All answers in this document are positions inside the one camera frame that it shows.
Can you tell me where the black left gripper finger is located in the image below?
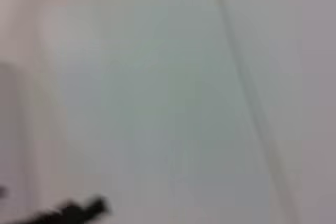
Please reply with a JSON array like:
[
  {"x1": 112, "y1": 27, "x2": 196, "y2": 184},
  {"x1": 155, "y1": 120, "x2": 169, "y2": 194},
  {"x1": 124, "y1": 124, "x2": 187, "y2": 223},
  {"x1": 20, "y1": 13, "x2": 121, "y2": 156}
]
[{"x1": 15, "y1": 194, "x2": 112, "y2": 224}]

